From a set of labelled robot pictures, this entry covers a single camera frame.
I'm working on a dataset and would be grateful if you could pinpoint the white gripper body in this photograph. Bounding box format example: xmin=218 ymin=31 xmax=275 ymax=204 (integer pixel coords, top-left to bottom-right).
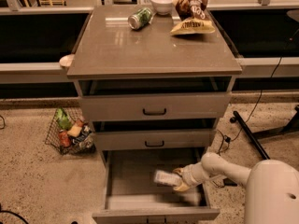
xmin=181 ymin=164 xmax=199 ymax=187

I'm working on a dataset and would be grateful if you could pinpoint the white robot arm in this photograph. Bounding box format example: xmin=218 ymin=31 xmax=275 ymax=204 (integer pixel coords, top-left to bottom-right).
xmin=174 ymin=152 xmax=299 ymax=224

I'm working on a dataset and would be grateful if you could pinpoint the bottom grey drawer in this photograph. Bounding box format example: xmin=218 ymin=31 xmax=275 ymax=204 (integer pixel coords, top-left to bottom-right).
xmin=93 ymin=147 xmax=220 ymax=224

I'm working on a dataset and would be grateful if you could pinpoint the grey drawer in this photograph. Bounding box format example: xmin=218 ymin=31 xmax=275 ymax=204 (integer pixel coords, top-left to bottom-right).
xmin=93 ymin=147 xmax=220 ymax=224
xmin=78 ymin=76 xmax=232 ymax=122
xmin=93 ymin=119 xmax=216 ymax=150

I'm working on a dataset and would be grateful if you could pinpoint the middle grey drawer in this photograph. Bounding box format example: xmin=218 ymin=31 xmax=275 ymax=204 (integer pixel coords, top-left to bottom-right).
xmin=93 ymin=119 xmax=216 ymax=150

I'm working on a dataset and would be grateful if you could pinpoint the grey drawer cabinet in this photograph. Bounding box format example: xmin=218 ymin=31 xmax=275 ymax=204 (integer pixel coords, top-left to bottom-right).
xmin=66 ymin=4 xmax=243 ymax=224

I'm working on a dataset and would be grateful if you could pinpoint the top grey drawer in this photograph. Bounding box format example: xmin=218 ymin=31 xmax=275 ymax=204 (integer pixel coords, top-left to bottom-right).
xmin=78 ymin=76 xmax=232 ymax=122

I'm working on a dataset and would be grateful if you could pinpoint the black power adapter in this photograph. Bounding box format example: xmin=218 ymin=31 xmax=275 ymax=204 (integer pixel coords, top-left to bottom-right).
xmin=223 ymin=178 xmax=237 ymax=187

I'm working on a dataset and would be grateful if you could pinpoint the dark blue snack bag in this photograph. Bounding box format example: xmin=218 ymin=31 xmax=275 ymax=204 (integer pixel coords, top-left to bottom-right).
xmin=72 ymin=125 xmax=93 ymax=149

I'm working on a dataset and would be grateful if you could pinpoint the black rolling stand base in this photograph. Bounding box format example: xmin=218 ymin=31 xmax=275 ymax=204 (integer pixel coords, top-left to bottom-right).
xmin=229 ymin=105 xmax=299 ymax=161

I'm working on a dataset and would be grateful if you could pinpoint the yellow snack packet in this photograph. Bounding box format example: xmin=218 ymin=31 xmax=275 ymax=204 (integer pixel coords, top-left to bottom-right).
xmin=67 ymin=124 xmax=81 ymax=137

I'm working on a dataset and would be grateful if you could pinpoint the green chip bag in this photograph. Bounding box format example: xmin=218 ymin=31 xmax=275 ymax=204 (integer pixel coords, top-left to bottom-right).
xmin=54 ymin=108 xmax=72 ymax=130

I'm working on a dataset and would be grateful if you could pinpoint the brown chip bag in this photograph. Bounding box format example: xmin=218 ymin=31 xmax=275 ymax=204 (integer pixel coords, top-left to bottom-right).
xmin=171 ymin=0 xmax=215 ymax=35

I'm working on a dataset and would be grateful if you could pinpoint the small round white disc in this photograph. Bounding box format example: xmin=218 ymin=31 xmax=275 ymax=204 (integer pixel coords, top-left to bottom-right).
xmin=59 ymin=54 xmax=75 ymax=67

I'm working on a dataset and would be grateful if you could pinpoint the green soda can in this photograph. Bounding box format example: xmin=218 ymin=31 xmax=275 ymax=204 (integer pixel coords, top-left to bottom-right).
xmin=128 ymin=7 xmax=153 ymax=30

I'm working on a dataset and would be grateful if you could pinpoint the white bowl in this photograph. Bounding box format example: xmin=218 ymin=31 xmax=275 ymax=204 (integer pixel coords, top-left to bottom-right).
xmin=150 ymin=0 xmax=174 ymax=15

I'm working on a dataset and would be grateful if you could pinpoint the black wire basket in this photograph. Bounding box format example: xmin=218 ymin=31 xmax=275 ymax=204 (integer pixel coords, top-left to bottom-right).
xmin=45 ymin=107 xmax=95 ymax=155

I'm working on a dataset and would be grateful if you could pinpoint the black floor cable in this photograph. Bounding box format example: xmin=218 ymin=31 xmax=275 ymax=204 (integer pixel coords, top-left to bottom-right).
xmin=211 ymin=56 xmax=283 ymax=189

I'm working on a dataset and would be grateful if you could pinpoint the black cable at left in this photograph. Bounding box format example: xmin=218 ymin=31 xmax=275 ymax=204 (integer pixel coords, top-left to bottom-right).
xmin=0 ymin=203 xmax=30 ymax=224

